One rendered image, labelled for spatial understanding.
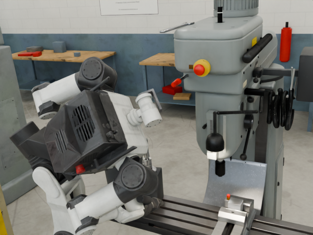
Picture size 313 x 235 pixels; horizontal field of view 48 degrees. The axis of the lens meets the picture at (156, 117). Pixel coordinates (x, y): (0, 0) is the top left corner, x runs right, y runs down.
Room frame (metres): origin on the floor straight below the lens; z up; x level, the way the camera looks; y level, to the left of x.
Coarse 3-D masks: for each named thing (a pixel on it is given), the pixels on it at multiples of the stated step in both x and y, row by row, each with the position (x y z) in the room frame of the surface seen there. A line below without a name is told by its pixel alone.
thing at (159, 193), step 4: (152, 168) 1.64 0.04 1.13; (156, 168) 1.66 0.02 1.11; (160, 168) 1.66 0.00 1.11; (156, 172) 1.62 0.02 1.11; (160, 172) 1.64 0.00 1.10; (160, 176) 1.63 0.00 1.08; (160, 180) 1.63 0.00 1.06; (160, 184) 1.62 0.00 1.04; (160, 188) 1.62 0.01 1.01; (156, 192) 1.56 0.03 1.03; (160, 192) 1.61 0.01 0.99; (152, 196) 1.57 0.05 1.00; (156, 196) 1.56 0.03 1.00; (160, 196) 1.61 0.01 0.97
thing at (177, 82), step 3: (186, 75) 1.34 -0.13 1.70; (177, 78) 1.28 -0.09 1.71; (180, 78) 1.30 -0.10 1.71; (183, 78) 1.31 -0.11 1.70; (174, 81) 1.25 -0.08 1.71; (177, 81) 1.25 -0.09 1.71; (180, 81) 1.27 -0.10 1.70; (171, 84) 1.24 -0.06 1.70; (174, 84) 1.23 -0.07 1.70; (177, 84) 1.25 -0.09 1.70
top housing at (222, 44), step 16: (256, 16) 1.53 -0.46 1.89; (176, 32) 1.29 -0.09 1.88; (192, 32) 1.25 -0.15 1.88; (208, 32) 1.23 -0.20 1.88; (224, 32) 1.20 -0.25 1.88; (240, 32) 1.21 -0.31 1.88; (256, 32) 1.43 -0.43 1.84; (176, 48) 1.29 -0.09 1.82; (192, 48) 1.25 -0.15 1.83; (208, 48) 1.22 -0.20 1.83; (224, 48) 1.19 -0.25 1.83; (240, 48) 1.21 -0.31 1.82; (176, 64) 1.29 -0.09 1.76; (192, 64) 1.25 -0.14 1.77; (224, 64) 1.19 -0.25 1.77; (240, 64) 1.21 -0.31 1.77
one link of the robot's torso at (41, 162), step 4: (36, 160) 1.24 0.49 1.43; (40, 160) 1.24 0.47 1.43; (44, 160) 1.24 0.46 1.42; (48, 160) 1.25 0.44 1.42; (32, 164) 1.25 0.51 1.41; (36, 164) 1.24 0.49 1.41; (40, 164) 1.24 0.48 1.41; (44, 164) 1.24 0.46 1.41; (48, 164) 1.23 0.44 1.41; (32, 168) 1.25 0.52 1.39; (48, 168) 1.23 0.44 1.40; (52, 168) 1.23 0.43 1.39; (52, 172) 1.22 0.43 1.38; (56, 176) 1.22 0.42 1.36; (60, 176) 1.24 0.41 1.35; (64, 176) 1.25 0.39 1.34; (60, 180) 1.24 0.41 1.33
